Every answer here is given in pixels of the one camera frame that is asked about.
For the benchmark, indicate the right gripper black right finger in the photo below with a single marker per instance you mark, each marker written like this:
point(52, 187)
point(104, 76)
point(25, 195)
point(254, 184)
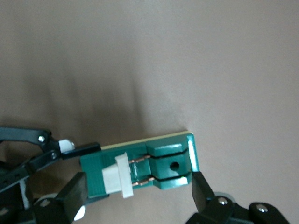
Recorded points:
point(205, 205)

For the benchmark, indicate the brown paper table cover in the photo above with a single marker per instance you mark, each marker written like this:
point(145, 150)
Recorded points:
point(163, 58)

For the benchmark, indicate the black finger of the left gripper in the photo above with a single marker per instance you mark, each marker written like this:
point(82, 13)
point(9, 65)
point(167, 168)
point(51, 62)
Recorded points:
point(81, 150)
point(98, 198)

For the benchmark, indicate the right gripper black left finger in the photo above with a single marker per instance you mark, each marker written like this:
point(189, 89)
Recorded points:
point(70, 200)

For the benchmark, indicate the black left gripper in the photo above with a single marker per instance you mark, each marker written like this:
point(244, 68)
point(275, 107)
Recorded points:
point(11, 186)

